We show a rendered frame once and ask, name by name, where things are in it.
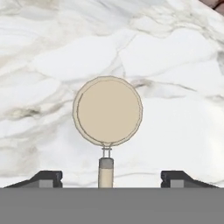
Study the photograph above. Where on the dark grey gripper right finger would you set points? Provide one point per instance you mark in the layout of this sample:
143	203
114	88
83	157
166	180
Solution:
172	176

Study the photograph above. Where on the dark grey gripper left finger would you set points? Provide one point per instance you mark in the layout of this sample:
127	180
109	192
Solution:
49	177

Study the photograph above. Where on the beige frying pan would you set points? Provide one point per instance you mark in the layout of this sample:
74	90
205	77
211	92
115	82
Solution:
108	112

